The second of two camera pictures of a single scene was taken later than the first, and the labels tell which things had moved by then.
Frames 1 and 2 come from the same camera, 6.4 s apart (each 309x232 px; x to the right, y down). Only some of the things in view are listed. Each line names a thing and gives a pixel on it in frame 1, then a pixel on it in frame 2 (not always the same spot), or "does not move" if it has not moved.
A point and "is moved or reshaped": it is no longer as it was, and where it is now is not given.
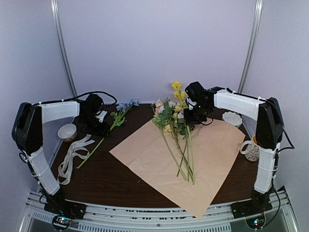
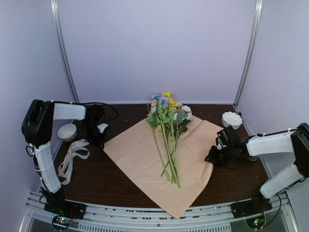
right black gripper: x=190 y=120 → x=212 y=158
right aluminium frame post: x=259 y=7 does not move
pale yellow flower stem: x=179 y=108 → x=173 y=114
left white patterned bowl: x=67 y=132 does not move
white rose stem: x=168 y=105 → x=181 y=115
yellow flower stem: x=180 y=95 → x=172 y=103
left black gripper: x=102 y=131 → x=97 y=142
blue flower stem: x=123 y=108 → x=162 y=113
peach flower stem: x=160 y=121 → x=150 y=121
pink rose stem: x=179 y=145 → x=182 y=122
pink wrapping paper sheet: x=185 y=168 is moved or reshaped
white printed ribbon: x=76 y=150 does not move
